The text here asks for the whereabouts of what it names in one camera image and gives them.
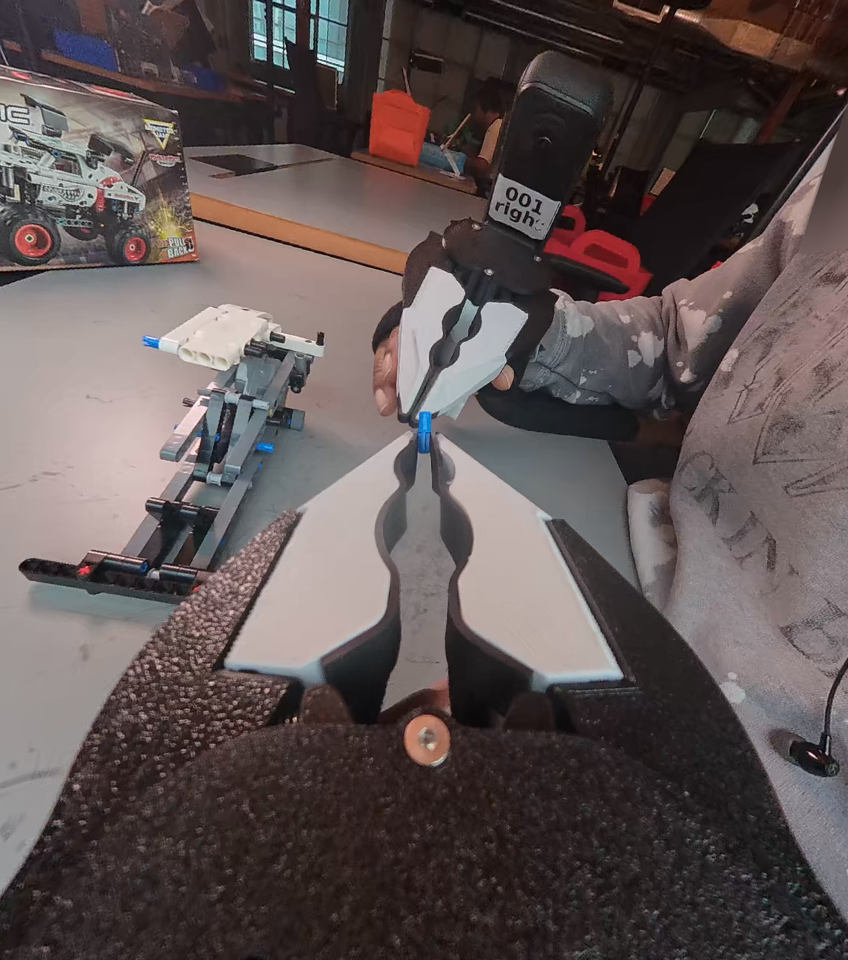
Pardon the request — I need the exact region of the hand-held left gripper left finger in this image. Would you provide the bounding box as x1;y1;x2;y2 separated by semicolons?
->
223;433;419;726

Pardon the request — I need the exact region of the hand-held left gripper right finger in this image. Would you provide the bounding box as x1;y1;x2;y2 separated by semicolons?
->
430;433;633;729

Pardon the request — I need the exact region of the toy set cardboard box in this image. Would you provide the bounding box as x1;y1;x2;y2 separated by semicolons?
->
0;54;200;276

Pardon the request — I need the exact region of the black wrist rest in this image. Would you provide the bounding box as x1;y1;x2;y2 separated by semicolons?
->
475;388;641;444

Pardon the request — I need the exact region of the paned window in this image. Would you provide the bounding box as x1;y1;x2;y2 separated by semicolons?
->
250;0;352;75

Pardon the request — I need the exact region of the person's grey printed sweatshirt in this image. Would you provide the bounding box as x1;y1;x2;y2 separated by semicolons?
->
625;22;848;960

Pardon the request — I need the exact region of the red plastic canister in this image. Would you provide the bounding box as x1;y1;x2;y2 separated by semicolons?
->
544;204;655;303

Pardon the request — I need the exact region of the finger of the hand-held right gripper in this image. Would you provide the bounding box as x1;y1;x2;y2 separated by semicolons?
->
422;300;530;421
396;267;464;418

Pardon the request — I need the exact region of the toy brick truck model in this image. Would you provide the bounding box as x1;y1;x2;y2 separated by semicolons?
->
19;303;329;606

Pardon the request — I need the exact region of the red plastic container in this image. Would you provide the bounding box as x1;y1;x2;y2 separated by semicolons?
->
369;90;433;168

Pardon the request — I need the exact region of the person's right forearm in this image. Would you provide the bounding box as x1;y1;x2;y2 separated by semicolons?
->
517;225;785;415

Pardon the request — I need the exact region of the person's right hand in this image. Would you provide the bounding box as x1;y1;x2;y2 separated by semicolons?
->
371;326;517;419

